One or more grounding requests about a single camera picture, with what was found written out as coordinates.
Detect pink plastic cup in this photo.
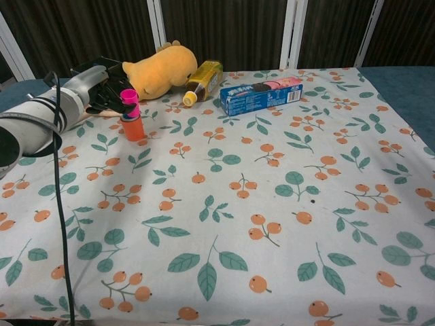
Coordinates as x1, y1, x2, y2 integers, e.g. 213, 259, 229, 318
120, 88, 140, 118

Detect orange plastic cup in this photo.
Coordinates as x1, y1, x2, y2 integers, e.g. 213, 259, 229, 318
121, 115, 146, 142

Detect blue table cover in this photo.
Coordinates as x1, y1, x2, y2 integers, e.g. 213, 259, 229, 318
0, 66, 435, 153

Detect orange plush toy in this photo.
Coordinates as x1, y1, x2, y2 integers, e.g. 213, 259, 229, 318
122, 39, 198, 103

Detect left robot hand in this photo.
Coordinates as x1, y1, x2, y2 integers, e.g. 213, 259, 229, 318
67, 64, 137, 116

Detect wooden stick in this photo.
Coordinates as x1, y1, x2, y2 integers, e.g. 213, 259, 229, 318
86, 107, 124, 119
76, 105, 103, 126

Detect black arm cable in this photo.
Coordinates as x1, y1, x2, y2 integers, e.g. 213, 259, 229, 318
43, 71, 77, 322

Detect dark folding screen white frames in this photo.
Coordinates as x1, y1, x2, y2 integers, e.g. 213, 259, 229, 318
0, 0, 435, 81

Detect tea bottle yellow cap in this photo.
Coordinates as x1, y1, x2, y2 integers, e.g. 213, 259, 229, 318
182, 60, 224, 107

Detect blue sandwich cookie box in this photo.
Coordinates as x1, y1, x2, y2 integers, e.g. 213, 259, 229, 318
220, 77, 304, 117

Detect floral print tablecloth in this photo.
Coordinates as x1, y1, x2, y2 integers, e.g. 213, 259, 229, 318
0, 67, 435, 326

